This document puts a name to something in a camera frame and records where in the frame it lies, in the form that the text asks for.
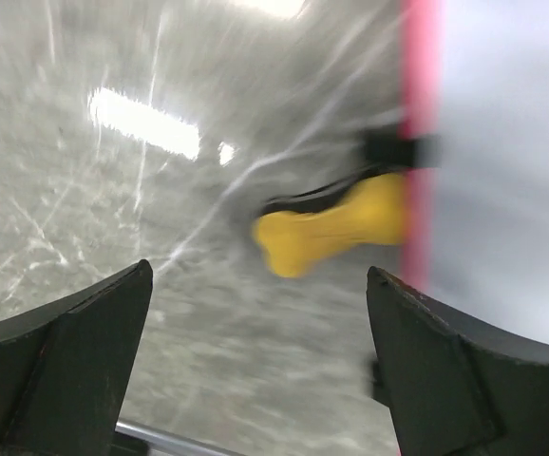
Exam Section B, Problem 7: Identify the red-framed whiteboard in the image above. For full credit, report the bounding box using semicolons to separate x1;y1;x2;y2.
401;0;549;344

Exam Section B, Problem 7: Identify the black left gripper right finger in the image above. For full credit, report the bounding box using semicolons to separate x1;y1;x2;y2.
367;267;549;455

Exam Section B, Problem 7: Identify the aluminium rail frame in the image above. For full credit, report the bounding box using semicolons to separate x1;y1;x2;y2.
115;419;240;456

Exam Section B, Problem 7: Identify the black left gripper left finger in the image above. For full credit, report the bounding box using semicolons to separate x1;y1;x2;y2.
0;259;153;455

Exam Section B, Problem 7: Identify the yellow bone-shaped eraser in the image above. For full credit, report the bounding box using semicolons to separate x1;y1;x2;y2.
253;173;407;278

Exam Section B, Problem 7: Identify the black whiteboard foot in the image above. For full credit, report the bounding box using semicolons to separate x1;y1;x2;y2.
361;130;440;169

